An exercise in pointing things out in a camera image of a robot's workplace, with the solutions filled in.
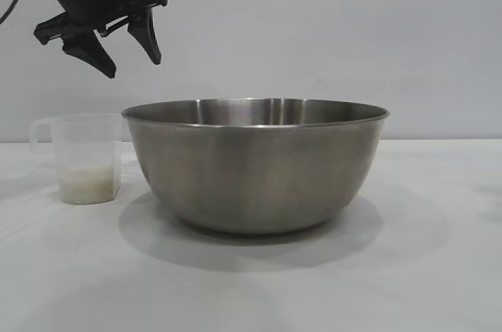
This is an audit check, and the stainless steel mixing bowl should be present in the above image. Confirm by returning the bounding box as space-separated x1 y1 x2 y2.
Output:
120 97 391 235

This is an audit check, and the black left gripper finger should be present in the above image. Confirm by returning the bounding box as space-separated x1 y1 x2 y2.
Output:
127 8 162 65
61 30 118 80

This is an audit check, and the clear plastic measuring cup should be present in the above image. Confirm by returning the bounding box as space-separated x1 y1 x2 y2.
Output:
30 112 126 204

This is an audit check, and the white uncooked rice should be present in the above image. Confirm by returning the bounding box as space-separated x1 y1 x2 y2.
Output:
59 165 118 204

